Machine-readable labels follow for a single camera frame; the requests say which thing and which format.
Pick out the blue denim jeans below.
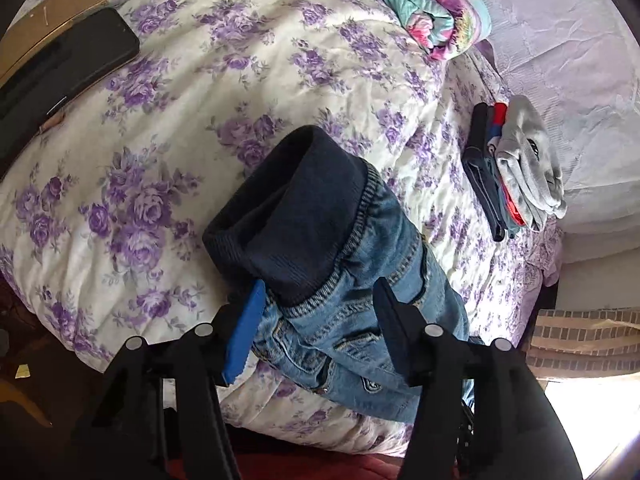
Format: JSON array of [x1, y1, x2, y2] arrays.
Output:
[[203, 126, 469, 422]]

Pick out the dark teal folded garment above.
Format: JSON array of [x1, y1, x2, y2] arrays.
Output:
[[485, 102, 522, 238]]

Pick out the brown patterned cardboard box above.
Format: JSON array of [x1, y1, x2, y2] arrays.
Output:
[[525, 309, 640, 380]]

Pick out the purple floral bedspread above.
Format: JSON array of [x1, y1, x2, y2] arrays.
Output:
[[0, 0, 566, 458]]

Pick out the navy folded pants white stripe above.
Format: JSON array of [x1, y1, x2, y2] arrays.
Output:
[[461, 102, 506, 243]]

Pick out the grey folded sweatshirt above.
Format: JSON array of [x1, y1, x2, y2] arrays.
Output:
[[496, 96, 567, 232]]

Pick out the red folded garment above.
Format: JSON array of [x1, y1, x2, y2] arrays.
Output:
[[485, 102, 526, 232]]

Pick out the floral turquoise pink folded blanket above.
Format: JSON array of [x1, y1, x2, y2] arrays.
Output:
[[383, 0, 492, 61]]

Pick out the lilac lace headboard cover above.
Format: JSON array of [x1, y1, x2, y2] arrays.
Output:
[[483, 0, 639, 263]]

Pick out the gold flat box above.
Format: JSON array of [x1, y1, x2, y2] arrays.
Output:
[[1, 0, 107, 86]]

